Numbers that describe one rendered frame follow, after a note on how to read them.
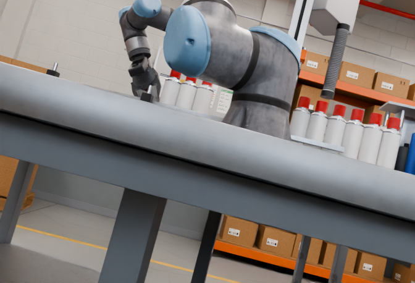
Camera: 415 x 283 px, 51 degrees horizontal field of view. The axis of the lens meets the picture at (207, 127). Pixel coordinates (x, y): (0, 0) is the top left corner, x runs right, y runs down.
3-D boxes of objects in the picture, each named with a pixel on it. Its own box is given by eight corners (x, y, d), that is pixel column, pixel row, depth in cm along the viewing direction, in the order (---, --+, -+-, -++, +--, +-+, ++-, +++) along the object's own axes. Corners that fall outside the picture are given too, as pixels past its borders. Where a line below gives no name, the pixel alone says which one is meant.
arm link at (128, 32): (121, 2, 137) (113, 16, 144) (129, 34, 135) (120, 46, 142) (144, 3, 141) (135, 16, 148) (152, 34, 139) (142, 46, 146)
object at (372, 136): (368, 185, 126) (383, 117, 129) (373, 185, 121) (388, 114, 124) (350, 180, 127) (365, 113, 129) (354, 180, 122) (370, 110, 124)
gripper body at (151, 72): (163, 89, 143) (154, 55, 145) (157, 83, 134) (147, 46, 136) (141, 96, 143) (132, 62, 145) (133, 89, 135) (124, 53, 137)
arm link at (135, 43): (144, 33, 137) (120, 41, 137) (147, 47, 136) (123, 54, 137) (150, 42, 144) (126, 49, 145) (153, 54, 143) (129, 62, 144)
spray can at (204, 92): (201, 143, 134) (218, 80, 137) (199, 141, 129) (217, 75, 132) (184, 138, 135) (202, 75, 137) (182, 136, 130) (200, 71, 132)
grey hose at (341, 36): (331, 100, 121) (349, 29, 123) (334, 97, 117) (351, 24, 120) (318, 97, 121) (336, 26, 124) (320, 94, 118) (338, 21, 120)
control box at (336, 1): (352, 35, 127) (366, -26, 129) (325, 8, 114) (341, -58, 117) (320, 36, 134) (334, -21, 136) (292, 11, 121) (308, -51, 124)
